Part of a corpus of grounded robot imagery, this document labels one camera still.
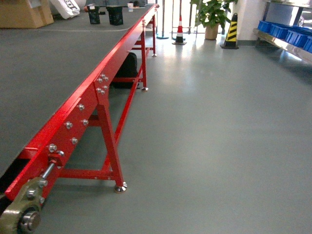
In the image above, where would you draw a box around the steel roller shelf rack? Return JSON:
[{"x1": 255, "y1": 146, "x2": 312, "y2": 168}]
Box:
[{"x1": 253, "y1": 0, "x2": 312, "y2": 64}]

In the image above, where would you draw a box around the black backpack under conveyor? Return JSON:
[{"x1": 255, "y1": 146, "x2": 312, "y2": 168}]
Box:
[{"x1": 111, "y1": 52, "x2": 138, "y2": 89}]

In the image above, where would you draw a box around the red white traffic cone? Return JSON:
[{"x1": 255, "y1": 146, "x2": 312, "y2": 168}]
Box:
[{"x1": 172, "y1": 15, "x2": 187, "y2": 45}]

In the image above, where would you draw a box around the yellow black traffic cone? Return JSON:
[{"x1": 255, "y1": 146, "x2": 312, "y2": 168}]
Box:
[{"x1": 220, "y1": 13, "x2": 239, "y2": 49}]

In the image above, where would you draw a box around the black crate right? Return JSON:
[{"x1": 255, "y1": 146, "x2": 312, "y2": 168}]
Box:
[{"x1": 106, "y1": 5, "x2": 123, "y2": 26}]

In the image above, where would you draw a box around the black crate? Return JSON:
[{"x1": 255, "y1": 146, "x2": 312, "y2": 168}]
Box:
[
  {"x1": 87, "y1": 5, "x2": 100, "y2": 24},
  {"x1": 106, "y1": 5, "x2": 123, "y2": 26}
]

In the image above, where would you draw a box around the white paper cup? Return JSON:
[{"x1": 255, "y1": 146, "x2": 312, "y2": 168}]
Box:
[{"x1": 127, "y1": 2, "x2": 134, "y2": 12}]

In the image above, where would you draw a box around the green potted plant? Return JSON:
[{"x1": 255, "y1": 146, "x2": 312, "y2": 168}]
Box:
[{"x1": 190, "y1": 0, "x2": 238, "y2": 40}]

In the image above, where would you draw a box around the black crate left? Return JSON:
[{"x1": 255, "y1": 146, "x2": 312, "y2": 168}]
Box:
[{"x1": 87, "y1": 5, "x2": 100, "y2": 24}]

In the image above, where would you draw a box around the blue plastic bin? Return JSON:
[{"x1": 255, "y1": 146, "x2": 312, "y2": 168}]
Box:
[
  {"x1": 257, "y1": 20, "x2": 277, "y2": 34},
  {"x1": 269, "y1": 24, "x2": 293, "y2": 40},
  {"x1": 303, "y1": 36, "x2": 312, "y2": 53},
  {"x1": 285, "y1": 30, "x2": 312, "y2": 48}
]

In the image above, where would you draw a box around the large cardboard box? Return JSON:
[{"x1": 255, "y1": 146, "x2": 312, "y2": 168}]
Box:
[{"x1": 0, "y1": 0, "x2": 54, "y2": 29}]

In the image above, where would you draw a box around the red conveyor frame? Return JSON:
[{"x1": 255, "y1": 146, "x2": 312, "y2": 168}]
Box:
[{"x1": 0, "y1": 3, "x2": 160, "y2": 234}]

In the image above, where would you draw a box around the teal base barrier post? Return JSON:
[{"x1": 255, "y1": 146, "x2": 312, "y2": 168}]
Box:
[{"x1": 156, "y1": 0, "x2": 169, "y2": 39}]

